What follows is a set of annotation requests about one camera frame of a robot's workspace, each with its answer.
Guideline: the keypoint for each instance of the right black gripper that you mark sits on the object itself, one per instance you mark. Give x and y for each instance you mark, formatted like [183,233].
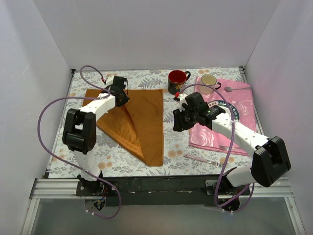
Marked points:
[179,120]

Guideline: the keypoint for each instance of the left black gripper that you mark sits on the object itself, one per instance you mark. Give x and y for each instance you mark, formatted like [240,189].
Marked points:
[123,99]

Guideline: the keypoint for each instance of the orange brown cloth napkin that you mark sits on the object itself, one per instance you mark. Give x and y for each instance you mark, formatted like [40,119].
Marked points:
[137,126]

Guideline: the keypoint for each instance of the pink handled fork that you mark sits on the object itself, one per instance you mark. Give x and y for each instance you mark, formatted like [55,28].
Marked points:
[214,163]

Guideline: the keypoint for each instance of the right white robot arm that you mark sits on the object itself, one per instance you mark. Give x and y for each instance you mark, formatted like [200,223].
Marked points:
[270,159]

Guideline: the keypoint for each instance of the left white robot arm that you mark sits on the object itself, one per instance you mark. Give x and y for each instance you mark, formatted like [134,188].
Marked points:
[80,131]

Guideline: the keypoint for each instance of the floral tablecloth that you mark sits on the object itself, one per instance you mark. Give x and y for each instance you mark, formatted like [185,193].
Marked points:
[115,161]

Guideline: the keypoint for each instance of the white plate blue rim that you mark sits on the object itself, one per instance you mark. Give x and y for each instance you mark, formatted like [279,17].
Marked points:
[228,108]

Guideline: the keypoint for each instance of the black red floral mug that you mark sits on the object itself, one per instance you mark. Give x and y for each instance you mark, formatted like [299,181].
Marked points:
[176,79]

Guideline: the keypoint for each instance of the cream enamel cup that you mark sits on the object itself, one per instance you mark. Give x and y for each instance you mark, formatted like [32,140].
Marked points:
[207,82]

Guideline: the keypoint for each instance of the silver spoon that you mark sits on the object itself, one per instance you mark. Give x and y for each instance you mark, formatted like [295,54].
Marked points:
[229,89]

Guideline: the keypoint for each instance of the pink floral placemat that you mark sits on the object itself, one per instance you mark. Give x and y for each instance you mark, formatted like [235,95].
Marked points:
[204,138]

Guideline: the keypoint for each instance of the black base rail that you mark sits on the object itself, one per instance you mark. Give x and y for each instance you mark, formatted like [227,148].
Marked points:
[159,190]

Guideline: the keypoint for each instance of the aluminium frame rail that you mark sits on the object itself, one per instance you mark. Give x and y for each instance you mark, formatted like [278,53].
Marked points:
[54,208]

